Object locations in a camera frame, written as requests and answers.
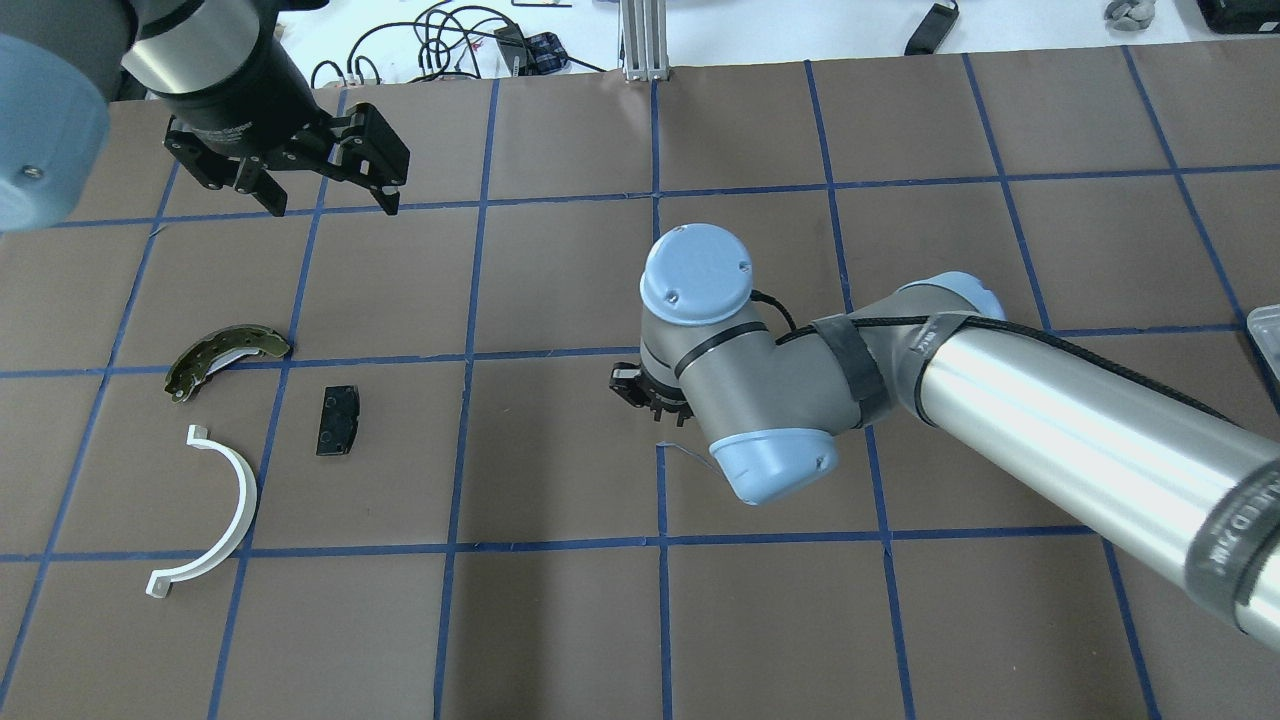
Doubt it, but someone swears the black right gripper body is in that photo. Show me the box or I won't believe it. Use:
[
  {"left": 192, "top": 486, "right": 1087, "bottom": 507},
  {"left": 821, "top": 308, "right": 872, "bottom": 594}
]
[{"left": 609, "top": 363, "right": 695, "bottom": 427}]

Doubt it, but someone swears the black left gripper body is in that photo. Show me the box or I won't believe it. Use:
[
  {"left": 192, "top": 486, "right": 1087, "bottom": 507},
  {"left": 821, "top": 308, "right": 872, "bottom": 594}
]
[{"left": 163, "top": 102, "right": 411, "bottom": 193}]

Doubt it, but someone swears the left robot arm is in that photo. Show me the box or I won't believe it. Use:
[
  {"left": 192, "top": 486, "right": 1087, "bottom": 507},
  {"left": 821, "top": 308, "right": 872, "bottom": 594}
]
[{"left": 1, "top": 1, "right": 411, "bottom": 232}]

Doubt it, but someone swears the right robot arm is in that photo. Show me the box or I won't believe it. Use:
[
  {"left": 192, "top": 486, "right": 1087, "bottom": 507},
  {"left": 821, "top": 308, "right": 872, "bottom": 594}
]
[{"left": 589, "top": 223, "right": 1277, "bottom": 650}]

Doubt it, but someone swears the silver ribbed metal tray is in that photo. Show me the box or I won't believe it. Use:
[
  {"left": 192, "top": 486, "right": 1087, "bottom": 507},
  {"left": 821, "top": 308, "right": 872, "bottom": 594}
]
[{"left": 1245, "top": 304, "right": 1280, "bottom": 383}]

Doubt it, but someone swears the olive metal brake shoe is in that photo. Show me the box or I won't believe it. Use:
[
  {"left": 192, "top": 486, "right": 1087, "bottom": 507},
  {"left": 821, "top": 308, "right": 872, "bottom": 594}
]
[{"left": 164, "top": 324, "right": 292, "bottom": 404}]

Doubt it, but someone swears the black brake pad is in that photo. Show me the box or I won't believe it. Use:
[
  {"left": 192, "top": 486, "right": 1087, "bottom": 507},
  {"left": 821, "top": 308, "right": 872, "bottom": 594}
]
[{"left": 315, "top": 386, "right": 361, "bottom": 457}]

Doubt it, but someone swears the white curved plastic clamp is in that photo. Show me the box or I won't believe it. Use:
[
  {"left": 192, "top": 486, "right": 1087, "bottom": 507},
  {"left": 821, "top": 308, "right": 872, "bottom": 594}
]
[{"left": 146, "top": 424, "right": 259, "bottom": 600}]

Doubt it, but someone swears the aluminium frame post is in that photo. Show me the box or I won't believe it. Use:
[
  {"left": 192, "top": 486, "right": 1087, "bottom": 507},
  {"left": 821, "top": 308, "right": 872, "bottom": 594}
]
[{"left": 617, "top": 0, "right": 671, "bottom": 83}]

